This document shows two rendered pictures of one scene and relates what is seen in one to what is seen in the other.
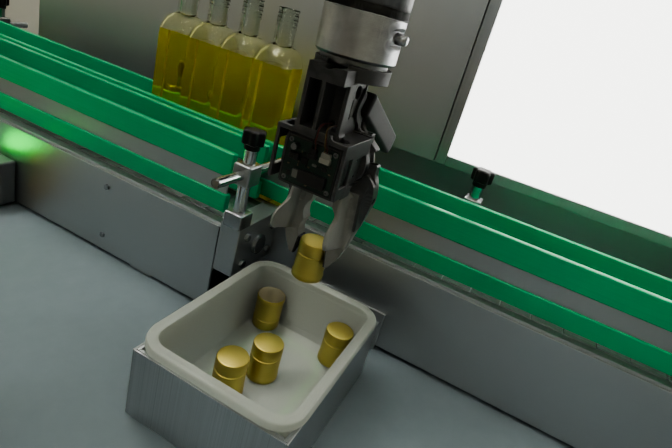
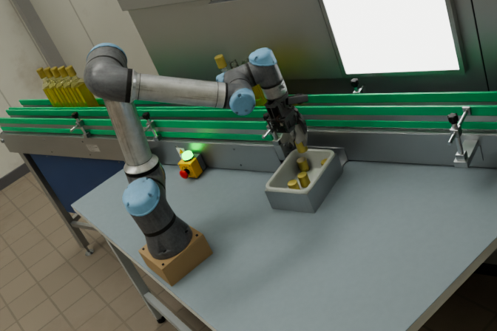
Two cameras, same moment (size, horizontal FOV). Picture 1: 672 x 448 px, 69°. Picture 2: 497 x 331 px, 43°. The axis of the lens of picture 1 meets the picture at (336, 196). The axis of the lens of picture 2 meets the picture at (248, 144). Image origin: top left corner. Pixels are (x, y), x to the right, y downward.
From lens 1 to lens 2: 1.59 m
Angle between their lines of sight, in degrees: 24
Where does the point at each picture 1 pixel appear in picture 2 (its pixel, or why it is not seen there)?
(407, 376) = (361, 165)
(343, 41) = (269, 96)
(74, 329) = (248, 196)
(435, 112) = (332, 60)
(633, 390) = (420, 138)
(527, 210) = (388, 79)
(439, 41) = (316, 35)
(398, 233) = (333, 119)
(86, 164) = (223, 145)
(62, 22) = not seen: hidden behind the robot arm
